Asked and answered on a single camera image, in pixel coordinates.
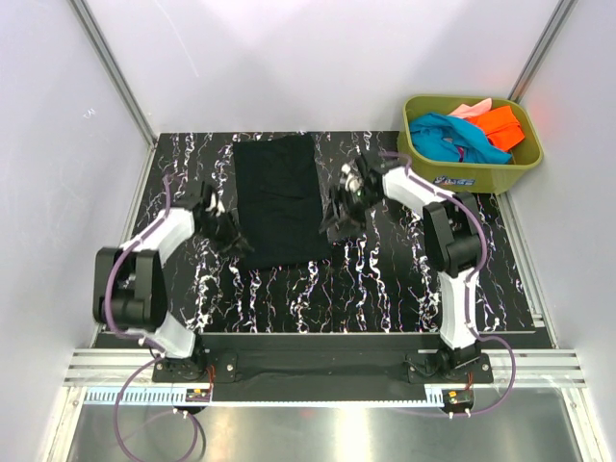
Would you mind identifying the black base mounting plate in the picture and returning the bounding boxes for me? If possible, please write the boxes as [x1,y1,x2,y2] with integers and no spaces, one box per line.
[153,333,494,406]

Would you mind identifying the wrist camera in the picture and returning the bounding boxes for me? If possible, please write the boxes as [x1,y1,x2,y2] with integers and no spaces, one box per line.
[200,183,226,217]
[339,164,375,194]

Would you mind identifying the blue t-shirt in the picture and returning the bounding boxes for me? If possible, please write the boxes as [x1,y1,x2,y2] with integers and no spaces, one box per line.
[408,113,512,165]

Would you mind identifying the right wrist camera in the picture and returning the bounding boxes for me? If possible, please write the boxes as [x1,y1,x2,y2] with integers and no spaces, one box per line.
[339,164,375,194]

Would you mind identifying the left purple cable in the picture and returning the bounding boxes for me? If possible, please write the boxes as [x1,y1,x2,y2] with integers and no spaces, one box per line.
[103,173,208,461]

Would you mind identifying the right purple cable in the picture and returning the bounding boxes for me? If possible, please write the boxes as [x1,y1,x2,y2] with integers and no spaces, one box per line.
[379,151,519,415]

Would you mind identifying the olive green plastic bin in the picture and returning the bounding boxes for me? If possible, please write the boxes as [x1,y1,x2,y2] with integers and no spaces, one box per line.
[398,94,543,194]

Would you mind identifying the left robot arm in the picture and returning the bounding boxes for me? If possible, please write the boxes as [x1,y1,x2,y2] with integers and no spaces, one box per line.
[92,180,252,381]

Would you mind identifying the aluminium frame post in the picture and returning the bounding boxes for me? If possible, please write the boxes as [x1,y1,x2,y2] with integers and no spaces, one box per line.
[67,0,158,147]
[508,0,578,103]

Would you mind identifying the orange t-shirt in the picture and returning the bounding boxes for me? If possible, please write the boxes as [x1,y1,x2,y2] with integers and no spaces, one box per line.
[468,106,526,151]

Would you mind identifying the right aluminium frame post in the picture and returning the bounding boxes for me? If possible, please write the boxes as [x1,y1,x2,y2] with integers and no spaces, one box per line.
[508,0,578,103]

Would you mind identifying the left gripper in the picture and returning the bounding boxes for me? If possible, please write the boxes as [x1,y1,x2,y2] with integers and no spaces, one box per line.
[196,210,252,258]

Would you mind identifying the purple cable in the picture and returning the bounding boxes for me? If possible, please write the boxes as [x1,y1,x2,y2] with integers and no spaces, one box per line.
[379,151,519,415]
[103,173,208,461]

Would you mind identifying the pink t-shirt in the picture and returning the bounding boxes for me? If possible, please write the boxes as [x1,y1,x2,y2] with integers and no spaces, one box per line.
[449,98,493,119]

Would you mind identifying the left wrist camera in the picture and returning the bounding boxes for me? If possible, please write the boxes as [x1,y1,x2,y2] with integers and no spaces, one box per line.
[200,183,226,217]

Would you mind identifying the left aluminium frame post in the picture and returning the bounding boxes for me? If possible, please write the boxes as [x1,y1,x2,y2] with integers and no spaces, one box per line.
[67,0,158,147]

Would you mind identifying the black t-shirt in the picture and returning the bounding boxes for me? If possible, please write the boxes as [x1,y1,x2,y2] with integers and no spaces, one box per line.
[233,134,331,270]

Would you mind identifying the black marbled table mat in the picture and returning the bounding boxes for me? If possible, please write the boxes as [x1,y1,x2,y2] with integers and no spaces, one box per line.
[132,131,535,334]

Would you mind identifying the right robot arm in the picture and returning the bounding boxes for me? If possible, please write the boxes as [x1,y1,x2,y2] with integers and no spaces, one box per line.
[320,157,487,382]

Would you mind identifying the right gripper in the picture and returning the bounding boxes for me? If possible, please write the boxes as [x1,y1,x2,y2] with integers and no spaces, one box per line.
[320,186,384,243]

